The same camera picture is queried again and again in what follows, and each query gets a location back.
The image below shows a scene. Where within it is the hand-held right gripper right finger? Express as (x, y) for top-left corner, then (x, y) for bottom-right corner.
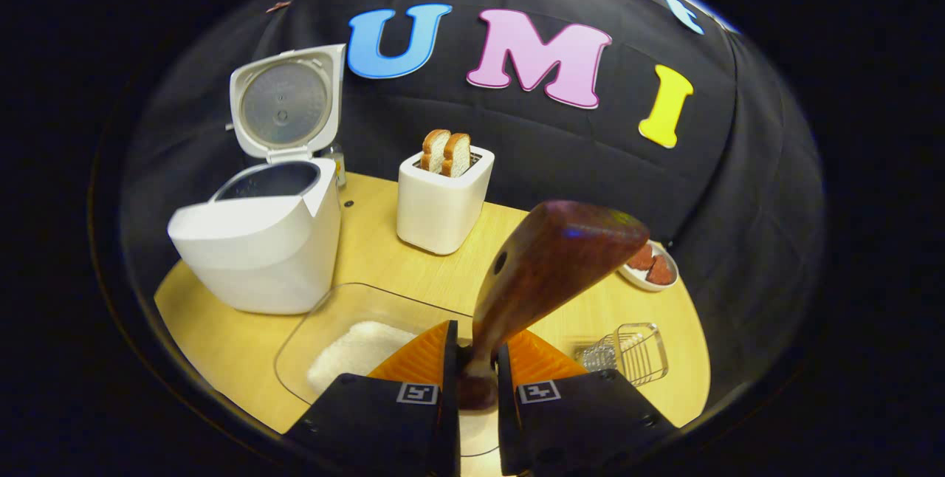
(496, 329), (676, 477)

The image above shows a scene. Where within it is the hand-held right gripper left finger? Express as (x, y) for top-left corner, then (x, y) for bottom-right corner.
(283, 320), (461, 477)

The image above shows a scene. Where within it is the white rice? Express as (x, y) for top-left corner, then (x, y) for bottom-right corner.
(306, 320), (420, 397)

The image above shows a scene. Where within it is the wire chopstick holder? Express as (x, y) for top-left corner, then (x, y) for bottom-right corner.
(574, 323), (670, 388)

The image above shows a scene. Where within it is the brown wooden spoon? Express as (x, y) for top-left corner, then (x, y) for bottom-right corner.
(458, 200), (651, 412)

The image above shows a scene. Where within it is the white rice cooker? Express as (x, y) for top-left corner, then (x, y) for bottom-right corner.
(167, 44), (347, 315)

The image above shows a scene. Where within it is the clear plastic rice container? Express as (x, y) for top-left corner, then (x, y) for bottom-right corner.
(275, 283), (503, 458)

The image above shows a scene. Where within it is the white toaster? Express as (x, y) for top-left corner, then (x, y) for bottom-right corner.
(396, 145), (495, 255)

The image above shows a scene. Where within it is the white round plate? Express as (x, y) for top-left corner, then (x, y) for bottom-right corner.
(616, 241), (680, 293)

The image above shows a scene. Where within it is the toasted bread slice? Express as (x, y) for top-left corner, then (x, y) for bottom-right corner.
(441, 133), (472, 179)
(422, 129), (452, 174)

